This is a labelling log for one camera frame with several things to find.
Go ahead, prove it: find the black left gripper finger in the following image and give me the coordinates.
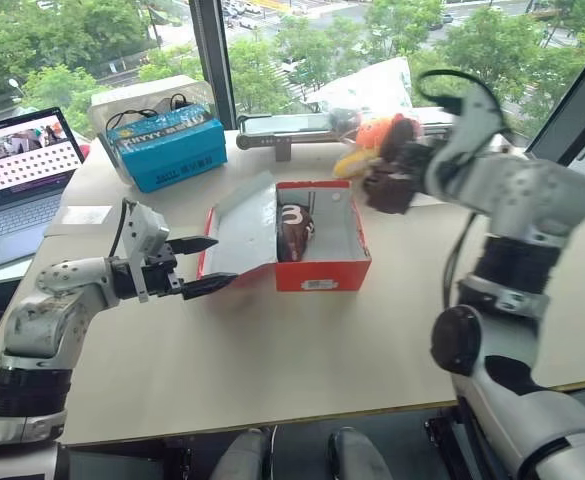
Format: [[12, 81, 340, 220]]
[[180, 272, 240, 302], [165, 236, 220, 257]]

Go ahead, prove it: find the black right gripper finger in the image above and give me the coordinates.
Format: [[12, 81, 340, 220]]
[[366, 179, 416, 216], [369, 142, 408, 174]]

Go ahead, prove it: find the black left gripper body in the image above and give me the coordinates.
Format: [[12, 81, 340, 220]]
[[140, 240, 185, 300]]

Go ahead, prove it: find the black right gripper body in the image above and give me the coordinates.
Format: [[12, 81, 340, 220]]
[[400, 140, 441, 197]]

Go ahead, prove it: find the red shoebox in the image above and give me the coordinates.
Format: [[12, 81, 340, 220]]
[[196, 171, 373, 294]]

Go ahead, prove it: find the blue cardboard shoebox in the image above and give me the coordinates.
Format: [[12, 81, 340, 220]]
[[98, 103, 229, 194]]

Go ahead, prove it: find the grey open laptop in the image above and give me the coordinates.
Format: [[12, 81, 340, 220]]
[[0, 106, 88, 276]]

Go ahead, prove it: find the orange yellow plush toy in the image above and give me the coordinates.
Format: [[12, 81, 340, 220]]
[[332, 113, 423, 180]]

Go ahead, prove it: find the white plastic bag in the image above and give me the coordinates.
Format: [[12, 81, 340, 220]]
[[303, 56, 414, 132]]

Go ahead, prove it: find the white paper sheet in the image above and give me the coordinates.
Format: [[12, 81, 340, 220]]
[[43, 204, 114, 239]]

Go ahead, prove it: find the silver metal bar device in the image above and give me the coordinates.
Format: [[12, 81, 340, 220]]
[[235, 112, 358, 163]]

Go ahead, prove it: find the grey rounded robot leg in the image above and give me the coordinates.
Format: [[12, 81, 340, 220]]
[[327, 426, 394, 480], [210, 427, 274, 480]]

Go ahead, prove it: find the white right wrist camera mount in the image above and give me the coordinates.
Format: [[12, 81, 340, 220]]
[[425, 92, 504, 202]]

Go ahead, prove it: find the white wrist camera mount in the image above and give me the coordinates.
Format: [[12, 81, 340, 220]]
[[425, 92, 504, 202], [121, 200, 172, 304]]

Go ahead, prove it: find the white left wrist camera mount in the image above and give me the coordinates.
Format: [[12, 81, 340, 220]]
[[121, 200, 172, 304]]

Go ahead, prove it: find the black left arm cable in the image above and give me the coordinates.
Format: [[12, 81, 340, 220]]
[[108, 198, 129, 261]]

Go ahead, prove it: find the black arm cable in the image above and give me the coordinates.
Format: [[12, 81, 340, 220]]
[[415, 68, 526, 144], [108, 198, 129, 261]]

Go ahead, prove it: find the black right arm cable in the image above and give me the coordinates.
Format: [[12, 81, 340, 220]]
[[415, 68, 526, 144]]

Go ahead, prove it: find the black cable bundle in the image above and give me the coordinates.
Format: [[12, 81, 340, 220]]
[[105, 92, 199, 135]]

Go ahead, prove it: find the black window frame post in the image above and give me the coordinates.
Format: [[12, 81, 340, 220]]
[[188, 0, 239, 132]]

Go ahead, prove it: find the black table frame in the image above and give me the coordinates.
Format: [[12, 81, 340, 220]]
[[423, 399, 493, 480]]

